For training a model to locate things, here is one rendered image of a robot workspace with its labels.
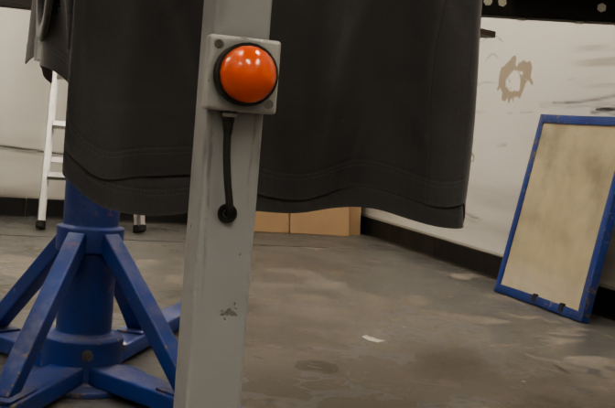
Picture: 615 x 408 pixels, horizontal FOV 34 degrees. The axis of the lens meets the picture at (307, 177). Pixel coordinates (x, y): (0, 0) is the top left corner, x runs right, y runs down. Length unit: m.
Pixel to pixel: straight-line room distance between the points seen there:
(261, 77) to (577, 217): 3.30
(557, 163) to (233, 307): 3.44
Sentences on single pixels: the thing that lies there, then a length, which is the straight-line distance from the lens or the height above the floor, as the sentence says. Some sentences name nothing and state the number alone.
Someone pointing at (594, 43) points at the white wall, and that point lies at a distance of 4.11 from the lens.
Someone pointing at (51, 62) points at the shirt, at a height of 0.66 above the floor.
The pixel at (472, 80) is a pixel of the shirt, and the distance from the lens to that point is 1.08.
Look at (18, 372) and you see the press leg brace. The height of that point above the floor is 0.10.
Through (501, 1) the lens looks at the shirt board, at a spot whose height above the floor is 0.90.
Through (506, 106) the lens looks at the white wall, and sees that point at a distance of 4.62.
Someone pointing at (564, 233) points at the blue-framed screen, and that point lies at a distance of 3.96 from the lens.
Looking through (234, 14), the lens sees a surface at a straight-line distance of 0.70.
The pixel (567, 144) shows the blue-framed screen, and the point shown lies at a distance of 4.08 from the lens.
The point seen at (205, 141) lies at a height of 0.60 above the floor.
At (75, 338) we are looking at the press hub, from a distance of 2.32.
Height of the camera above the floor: 0.62
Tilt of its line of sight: 3 degrees down
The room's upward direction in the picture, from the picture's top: 5 degrees clockwise
